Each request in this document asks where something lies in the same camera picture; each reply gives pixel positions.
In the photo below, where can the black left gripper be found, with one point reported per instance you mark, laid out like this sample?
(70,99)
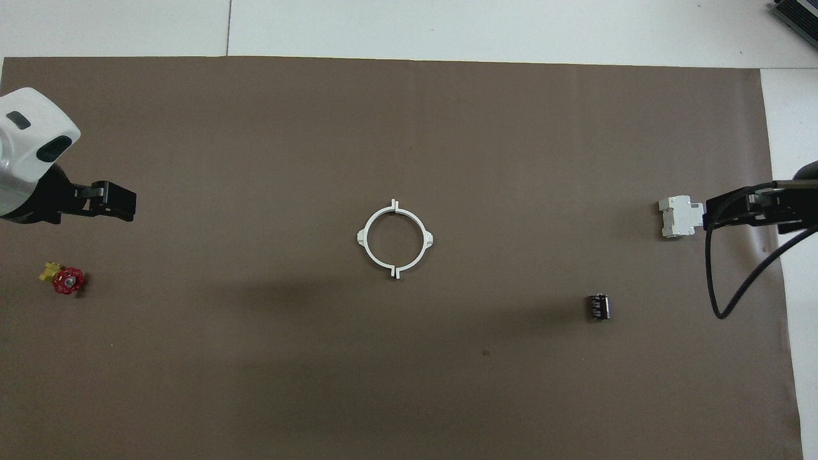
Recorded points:
(54,204)

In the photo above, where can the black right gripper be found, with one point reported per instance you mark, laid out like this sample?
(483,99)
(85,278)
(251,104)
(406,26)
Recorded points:
(792,204)

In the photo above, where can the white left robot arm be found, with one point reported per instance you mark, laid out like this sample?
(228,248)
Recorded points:
(32,128)

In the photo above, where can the white circuit breaker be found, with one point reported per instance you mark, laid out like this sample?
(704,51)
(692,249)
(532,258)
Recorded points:
(679,217)

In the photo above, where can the black cylindrical capacitor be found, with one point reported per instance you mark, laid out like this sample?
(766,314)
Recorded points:
(598,306)

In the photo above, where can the grey ribbed device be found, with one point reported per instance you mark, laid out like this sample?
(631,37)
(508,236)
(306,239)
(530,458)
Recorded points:
(799,16)

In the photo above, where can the brown paper mat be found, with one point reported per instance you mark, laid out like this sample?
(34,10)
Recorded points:
(409,383)

